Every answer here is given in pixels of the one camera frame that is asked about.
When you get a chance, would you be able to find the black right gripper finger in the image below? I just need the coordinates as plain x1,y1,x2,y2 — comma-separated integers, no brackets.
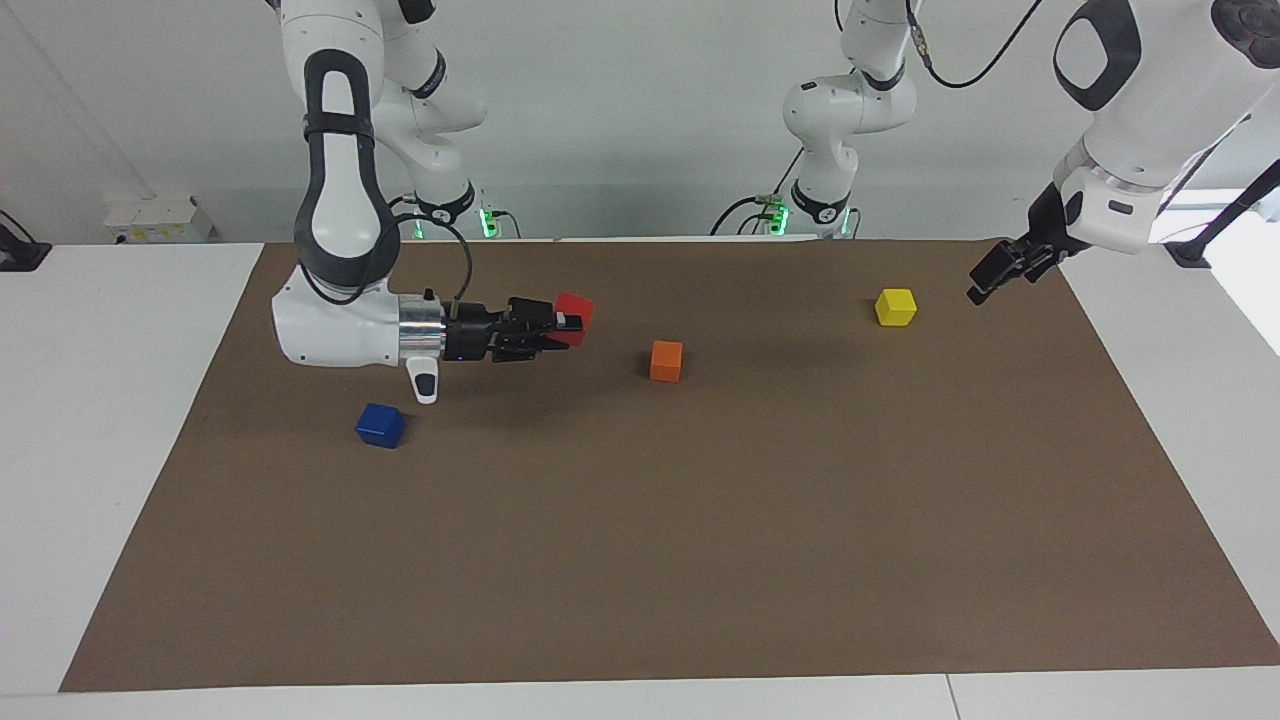
507,297,585,332
494,334,577,362

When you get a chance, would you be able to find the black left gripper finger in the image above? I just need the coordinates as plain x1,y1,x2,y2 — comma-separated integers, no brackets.
966,254,1052,306
975,240,1027,287

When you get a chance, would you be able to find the red wooden block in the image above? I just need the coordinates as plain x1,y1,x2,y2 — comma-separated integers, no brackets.
552,292,596,349

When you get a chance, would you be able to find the blue wooden block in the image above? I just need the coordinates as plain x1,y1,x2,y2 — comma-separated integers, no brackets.
355,402,408,450

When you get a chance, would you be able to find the brown table mat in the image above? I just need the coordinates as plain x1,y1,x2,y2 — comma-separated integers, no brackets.
58,237,1280,693

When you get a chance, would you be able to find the white socket box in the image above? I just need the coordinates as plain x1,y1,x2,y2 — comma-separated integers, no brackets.
104,194,217,245

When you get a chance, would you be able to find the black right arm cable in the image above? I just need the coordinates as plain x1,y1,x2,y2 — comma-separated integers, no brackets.
393,210,474,303

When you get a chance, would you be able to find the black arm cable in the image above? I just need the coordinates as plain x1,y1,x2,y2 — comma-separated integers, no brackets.
393,210,474,303
904,0,1047,90

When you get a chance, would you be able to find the black table clamp mount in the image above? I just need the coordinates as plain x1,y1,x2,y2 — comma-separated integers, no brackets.
0,209,53,273
1164,158,1280,270

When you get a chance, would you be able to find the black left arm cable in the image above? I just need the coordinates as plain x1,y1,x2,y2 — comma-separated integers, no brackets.
904,0,1047,90

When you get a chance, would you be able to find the black base power cable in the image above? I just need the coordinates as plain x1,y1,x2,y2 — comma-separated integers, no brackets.
709,147,807,239

